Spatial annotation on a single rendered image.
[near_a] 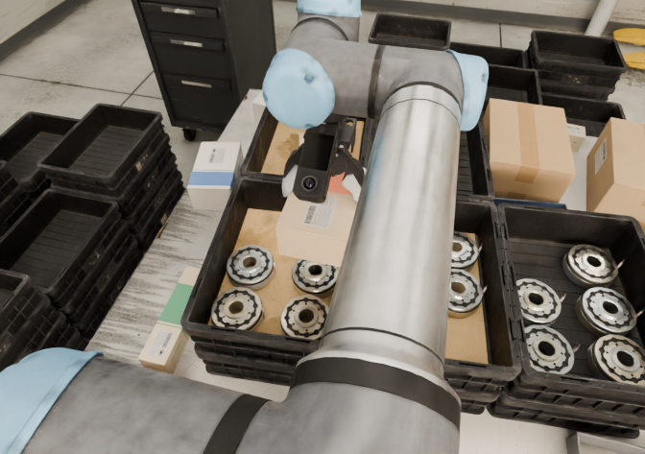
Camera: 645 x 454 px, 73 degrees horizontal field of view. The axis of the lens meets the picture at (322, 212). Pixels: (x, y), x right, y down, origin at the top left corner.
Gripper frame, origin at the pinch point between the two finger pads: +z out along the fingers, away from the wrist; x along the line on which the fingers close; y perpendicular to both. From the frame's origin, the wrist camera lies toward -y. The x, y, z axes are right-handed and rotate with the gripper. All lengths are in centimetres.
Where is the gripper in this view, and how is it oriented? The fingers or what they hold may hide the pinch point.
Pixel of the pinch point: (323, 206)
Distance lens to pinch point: 74.3
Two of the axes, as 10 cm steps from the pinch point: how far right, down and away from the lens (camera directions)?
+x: -9.7, -1.8, 1.6
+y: 2.4, -7.3, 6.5
